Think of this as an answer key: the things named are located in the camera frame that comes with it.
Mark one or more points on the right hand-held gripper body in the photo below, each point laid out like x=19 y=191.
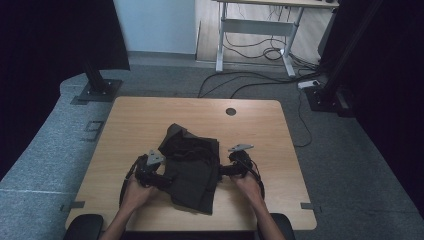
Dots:
x=241 y=161

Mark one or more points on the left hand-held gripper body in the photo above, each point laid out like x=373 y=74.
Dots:
x=150 y=166

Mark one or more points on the black pleated skirt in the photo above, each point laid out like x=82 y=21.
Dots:
x=193 y=173

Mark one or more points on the person's left hand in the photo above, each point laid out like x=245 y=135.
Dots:
x=136 y=195

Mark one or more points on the person's right hand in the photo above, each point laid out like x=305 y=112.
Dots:
x=248 y=190

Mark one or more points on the round dark table grommet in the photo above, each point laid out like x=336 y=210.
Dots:
x=231 y=111

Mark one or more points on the grey floor socket plate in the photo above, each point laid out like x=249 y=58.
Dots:
x=92 y=130

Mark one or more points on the white power strip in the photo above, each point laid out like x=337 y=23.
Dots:
x=308 y=84

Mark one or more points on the dark curtain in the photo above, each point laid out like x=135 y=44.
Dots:
x=50 y=66
x=390 y=83

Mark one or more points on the black stand with base plate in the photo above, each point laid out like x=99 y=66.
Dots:
x=98 y=88
x=325 y=93

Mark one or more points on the white metal frame desk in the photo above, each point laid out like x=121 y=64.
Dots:
x=256 y=27

